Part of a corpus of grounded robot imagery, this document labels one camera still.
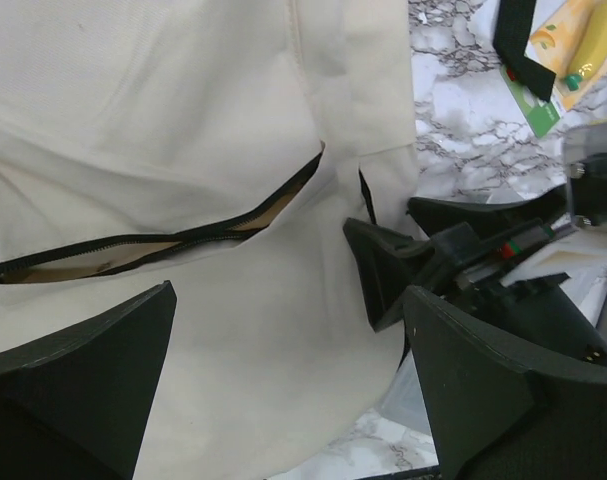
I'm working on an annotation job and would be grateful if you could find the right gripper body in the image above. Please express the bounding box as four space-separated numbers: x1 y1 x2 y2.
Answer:
422 184 607 366

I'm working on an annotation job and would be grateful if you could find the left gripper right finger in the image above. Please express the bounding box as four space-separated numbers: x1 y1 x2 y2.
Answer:
403 287 607 479

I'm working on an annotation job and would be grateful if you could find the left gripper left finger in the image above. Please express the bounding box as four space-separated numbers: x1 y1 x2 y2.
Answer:
0 282 177 479

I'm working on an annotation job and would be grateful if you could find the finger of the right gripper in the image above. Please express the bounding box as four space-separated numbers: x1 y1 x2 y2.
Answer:
343 218 433 332
407 185 567 235

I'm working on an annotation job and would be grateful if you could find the cream canvas backpack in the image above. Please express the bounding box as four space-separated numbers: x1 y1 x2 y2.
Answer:
0 1 423 479

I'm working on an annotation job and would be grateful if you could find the yellow banana toy card pack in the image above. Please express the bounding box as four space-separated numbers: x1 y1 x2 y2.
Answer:
493 1 607 138

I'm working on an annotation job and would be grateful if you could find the clear plastic parts box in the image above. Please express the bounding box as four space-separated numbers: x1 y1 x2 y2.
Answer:
376 352 431 435

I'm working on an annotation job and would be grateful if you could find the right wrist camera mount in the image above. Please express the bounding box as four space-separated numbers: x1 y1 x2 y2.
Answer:
501 117 607 286

